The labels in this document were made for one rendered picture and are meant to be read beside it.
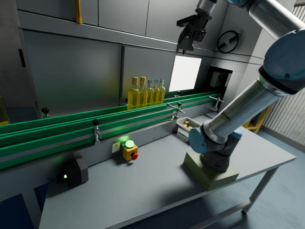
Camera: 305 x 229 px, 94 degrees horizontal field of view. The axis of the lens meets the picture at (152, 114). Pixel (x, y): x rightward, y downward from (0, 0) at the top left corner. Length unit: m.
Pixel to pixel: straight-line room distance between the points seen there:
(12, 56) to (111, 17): 2.72
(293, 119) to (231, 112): 3.29
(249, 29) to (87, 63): 1.45
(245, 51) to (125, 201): 1.60
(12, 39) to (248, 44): 3.41
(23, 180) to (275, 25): 1.07
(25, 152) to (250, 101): 0.80
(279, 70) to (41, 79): 0.93
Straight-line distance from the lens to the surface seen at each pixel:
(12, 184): 0.78
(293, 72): 0.47
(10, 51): 3.52
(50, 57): 0.89
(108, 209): 0.69
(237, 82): 1.74
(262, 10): 0.77
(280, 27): 0.71
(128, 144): 0.80
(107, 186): 0.75
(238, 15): 1.85
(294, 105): 3.81
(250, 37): 1.76
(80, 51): 0.91
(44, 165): 0.74
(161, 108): 1.06
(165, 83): 1.28
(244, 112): 0.55
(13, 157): 0.73
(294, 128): 3.84
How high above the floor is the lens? 1.34
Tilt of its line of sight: 25 degrees down
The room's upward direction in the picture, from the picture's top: 9 degrees clockwise
